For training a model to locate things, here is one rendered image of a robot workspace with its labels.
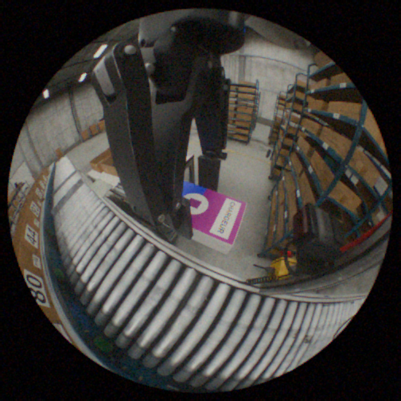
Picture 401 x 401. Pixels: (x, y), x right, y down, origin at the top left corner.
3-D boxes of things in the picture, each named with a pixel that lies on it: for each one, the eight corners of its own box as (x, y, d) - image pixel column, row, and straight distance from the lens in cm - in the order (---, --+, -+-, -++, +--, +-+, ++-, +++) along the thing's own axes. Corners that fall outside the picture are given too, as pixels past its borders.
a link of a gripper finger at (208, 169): (197, 157, 16) (200, 154, 16) (198, 194, 20) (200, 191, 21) (219, 162, 15) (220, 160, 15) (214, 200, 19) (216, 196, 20)
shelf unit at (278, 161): (269, 159, 318) (287, 82, 306) (286, 166, 327) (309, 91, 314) (267, 179, 231) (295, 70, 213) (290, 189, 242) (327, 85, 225)
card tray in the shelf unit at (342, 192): (309, 160, 106) (314, 149, 104) (335, 177, 121) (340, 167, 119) (324, 191, 72) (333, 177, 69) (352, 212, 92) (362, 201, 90)
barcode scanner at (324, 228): (274, 227, 26) (310, 193, 20) (309, 245, 33) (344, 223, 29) (269, 257, 22) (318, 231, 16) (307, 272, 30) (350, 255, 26)
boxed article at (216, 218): (175, 191, 23) (173, 177, 21) (241, 216, 20) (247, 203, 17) (152, 217, 20) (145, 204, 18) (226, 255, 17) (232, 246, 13)
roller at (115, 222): (125, 221, 68) (121, 216, 65) (77, 288, 82) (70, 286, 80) (121, 217, 72) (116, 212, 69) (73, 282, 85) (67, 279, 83)
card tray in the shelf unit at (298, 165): (290, 157, 152) (293, 150, 150) (310, 168, 164) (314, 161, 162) (297, 176, 117) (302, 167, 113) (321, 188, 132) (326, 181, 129)
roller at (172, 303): (200, 270, 49) (200, 268, 44) (139, 357, 67) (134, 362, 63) (189, 264, 49) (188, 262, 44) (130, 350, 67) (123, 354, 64)
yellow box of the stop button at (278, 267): (286, 262, 49) (299, 256, 44) (282, 285, 47) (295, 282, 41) (254, 251, 43) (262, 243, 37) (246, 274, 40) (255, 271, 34)
